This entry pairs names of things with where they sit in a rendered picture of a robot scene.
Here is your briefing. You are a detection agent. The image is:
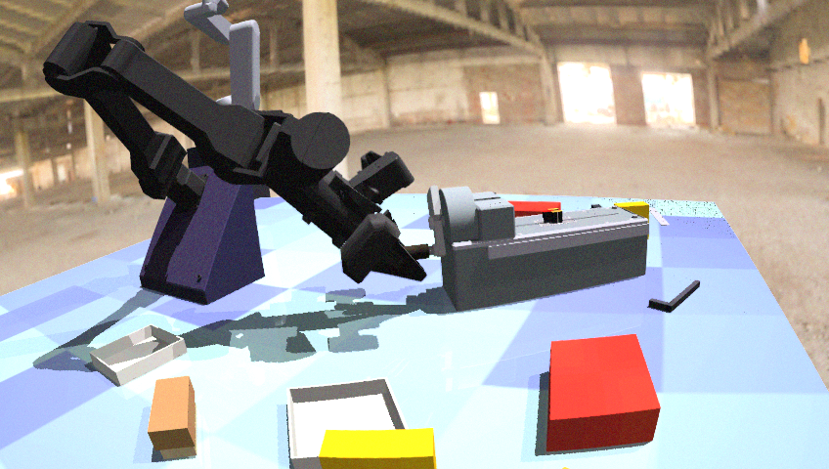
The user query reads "red block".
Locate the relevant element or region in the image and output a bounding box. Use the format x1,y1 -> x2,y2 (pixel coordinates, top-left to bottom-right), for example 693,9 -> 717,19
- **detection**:
509,200 -> 561,218
546,334 -> 661,451

